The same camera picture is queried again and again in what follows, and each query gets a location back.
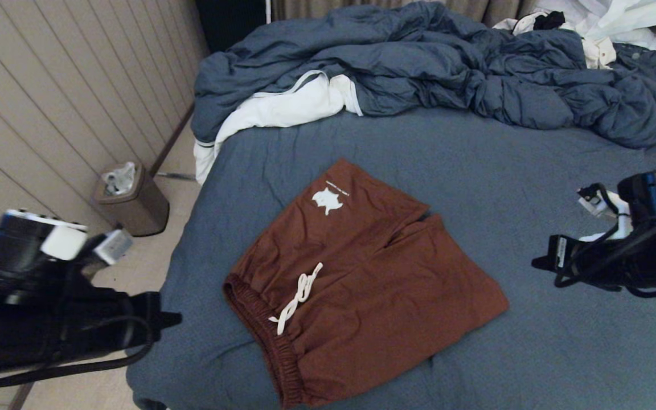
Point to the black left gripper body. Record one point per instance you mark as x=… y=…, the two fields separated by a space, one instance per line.
x=49 y=319

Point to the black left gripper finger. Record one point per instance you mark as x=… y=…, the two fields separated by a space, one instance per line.
x=146 y=304
x=154 y=327

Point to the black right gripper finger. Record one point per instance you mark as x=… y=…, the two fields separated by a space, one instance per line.
x=564 y=265
x=572 y=246

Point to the brown trash bin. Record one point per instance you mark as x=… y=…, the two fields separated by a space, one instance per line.
x=140 y=213

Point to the bed with blue sheet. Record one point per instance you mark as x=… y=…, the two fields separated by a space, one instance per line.
x=476 y=171

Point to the clear plastic bin liner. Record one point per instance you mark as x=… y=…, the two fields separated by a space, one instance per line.
x=118 y=179

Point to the cream buttoned garment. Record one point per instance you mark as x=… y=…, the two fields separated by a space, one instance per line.
x=598 y=51

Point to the black cloth item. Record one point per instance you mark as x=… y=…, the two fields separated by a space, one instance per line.
x=549 y=20

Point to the white shirt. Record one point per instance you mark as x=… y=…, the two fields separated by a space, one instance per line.
x=618 y=17

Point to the white pillow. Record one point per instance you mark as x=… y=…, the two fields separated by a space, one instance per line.
x=282 y=108

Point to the rumpled blue duvet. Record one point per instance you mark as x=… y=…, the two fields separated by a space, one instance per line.
x=419 y=57

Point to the dark cabinet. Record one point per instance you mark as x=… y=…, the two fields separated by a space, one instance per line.
x=228 y=23

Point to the white vertical trim strip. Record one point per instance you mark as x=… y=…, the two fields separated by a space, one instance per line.
x=268 y=8

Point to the beige curtain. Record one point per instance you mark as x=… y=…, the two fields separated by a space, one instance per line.
x=305 y=7

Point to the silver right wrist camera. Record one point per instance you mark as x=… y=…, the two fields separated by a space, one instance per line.
x=590 y=202

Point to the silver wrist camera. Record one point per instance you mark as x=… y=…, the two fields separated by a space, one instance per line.
x=590 y=202
x=116 y=246

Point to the white right camera bracket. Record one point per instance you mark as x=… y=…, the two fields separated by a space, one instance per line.
x=625 y=222

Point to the white camera bracket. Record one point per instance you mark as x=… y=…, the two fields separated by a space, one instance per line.
x=625 y=222
x=63 y=242

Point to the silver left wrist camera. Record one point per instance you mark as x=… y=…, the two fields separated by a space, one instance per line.
x=116 y=246

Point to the white left camera bracket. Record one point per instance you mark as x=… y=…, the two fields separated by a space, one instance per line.
x=63 y=242

